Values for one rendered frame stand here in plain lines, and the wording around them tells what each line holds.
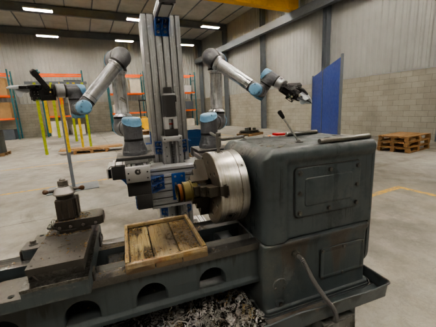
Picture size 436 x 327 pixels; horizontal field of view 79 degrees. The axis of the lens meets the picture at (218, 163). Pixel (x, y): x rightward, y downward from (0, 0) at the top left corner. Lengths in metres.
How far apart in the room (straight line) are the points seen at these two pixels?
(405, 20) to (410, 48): 1.00
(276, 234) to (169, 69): 1.29
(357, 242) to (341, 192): 0.28
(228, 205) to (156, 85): 1.10
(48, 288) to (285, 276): 0.87
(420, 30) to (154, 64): 10.99
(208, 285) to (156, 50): 1.46
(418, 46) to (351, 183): 10.93
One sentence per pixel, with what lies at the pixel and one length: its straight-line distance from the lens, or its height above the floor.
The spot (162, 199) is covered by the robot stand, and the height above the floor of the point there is 0.86.
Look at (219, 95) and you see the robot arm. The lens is 1.90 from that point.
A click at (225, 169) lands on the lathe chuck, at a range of 1.04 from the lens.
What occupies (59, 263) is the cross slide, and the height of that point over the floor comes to 0.97.
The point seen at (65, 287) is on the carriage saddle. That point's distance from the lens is 1.01.
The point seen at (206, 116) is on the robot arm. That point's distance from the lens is 1.75.
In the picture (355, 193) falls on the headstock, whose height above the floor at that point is 1.02.
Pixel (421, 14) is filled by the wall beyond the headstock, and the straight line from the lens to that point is 12.29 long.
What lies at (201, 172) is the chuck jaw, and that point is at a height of 1.14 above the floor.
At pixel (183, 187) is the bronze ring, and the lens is 1.10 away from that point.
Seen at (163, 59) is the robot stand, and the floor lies 1.76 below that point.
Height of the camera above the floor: 1.42
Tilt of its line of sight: 12 degrees down
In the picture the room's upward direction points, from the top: 3 degrees counter-clockwise
